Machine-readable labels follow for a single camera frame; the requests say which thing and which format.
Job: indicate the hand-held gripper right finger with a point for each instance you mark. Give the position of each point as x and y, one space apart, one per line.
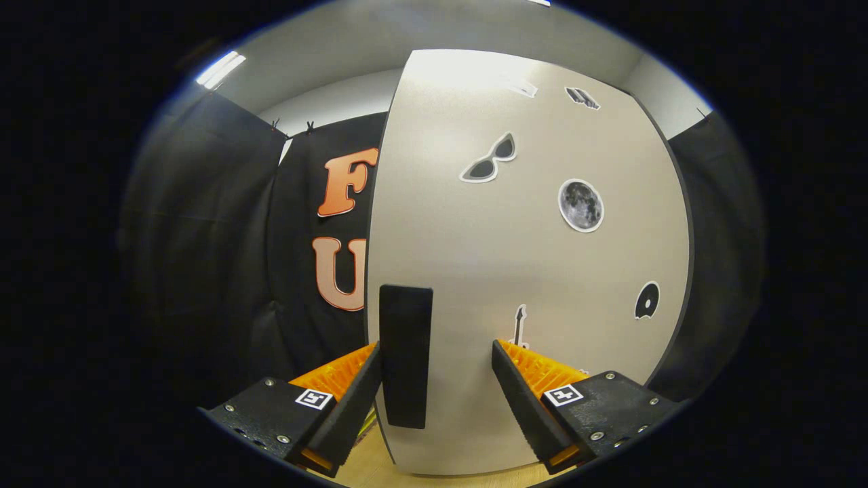
525 400

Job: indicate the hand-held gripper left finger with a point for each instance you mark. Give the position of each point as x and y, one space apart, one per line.
349 407

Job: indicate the beige shoe cabinet door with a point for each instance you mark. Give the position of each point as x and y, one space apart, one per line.
488 251

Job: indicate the dark grey shoe cabinet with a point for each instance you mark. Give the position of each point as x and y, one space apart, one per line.
691 244

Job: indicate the black backdrop cloth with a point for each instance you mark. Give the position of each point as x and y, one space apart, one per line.
203 237

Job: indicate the ceiling tube light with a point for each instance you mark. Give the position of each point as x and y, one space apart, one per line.
220 70

